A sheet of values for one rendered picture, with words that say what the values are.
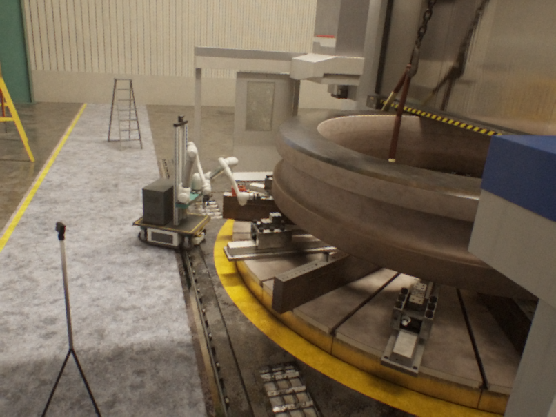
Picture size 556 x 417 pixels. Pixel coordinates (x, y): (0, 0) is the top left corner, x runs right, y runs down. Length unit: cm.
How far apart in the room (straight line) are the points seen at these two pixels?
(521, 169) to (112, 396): 366
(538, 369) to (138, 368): 359
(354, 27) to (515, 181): 734
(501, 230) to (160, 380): 346
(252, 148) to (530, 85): 527
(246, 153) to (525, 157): 840
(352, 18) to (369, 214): 471
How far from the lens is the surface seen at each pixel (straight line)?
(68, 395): 441
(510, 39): 728
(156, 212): 644
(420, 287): 446
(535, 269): 145
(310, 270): 470
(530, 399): 161
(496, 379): 457
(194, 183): 653
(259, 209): 664
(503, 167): 149
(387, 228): 463
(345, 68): 851
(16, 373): 476
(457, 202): 428
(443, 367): 446
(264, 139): 960
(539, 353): 153
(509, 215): 149
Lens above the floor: 292
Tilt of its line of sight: 19 degrees down
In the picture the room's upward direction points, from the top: 4 degrees clockwise
